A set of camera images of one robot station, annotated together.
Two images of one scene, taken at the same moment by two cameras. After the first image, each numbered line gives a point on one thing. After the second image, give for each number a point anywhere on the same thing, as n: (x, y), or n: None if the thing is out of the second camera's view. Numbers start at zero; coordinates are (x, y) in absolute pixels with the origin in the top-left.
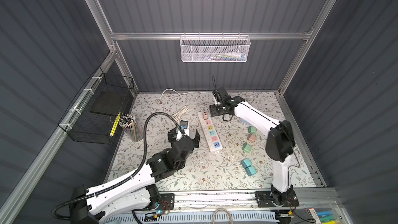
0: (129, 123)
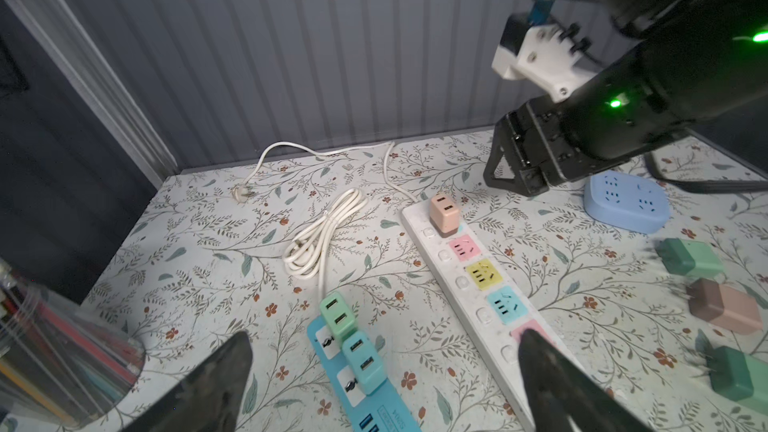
0: (61, 365)
